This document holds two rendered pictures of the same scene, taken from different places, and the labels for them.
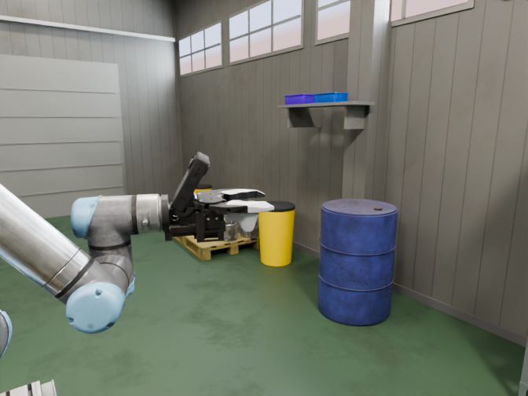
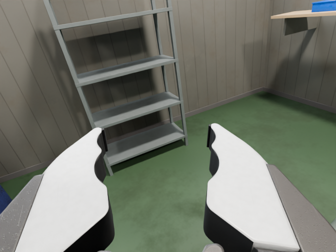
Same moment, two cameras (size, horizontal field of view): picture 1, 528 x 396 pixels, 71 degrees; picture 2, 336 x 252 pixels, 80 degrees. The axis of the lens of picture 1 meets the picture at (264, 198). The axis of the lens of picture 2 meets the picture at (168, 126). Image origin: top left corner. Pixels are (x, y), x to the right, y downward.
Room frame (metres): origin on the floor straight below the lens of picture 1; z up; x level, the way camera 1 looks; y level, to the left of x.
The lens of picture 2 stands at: (0.70, 0.11, 1.64)
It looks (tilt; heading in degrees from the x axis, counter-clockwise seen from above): 29 degrees down; 285
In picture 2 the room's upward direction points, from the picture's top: 10 degrees counter-clockwise
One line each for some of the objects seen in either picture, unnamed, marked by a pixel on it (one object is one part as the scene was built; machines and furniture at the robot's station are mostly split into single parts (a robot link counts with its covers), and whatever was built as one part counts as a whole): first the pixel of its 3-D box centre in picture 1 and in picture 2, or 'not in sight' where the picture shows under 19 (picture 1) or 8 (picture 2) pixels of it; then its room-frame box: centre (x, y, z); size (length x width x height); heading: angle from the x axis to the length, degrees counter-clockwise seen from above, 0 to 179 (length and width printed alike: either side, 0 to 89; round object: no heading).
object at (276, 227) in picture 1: (276, 233); not in sight; (4.42, -0.15, 0.36); 0.47 x 0.46 x 0.73; 35
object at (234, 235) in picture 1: (213, 228); not in sight; (5.24, 0.74, 0.20); 1.39 x 0.99 x 0.39; 35
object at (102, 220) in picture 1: (107, 218); not in sight; (0.66, 0.29, 1.56); 0.11 x 0.08 x 0.09; 104
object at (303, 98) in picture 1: (301, 100); not in sight; (4.22, -0.41, 1.96); 0.33 x 0.23 x 0.11; 35
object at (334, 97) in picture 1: (330, 98); not in sight; (3.85, -0.67, 1.96); 0.30 x 0.20 x 0.10; 35
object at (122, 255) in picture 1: (111, 271); not in sight; (0.65, 0.29, 1.46); 0.11 x 0.08 x 0.11; 14
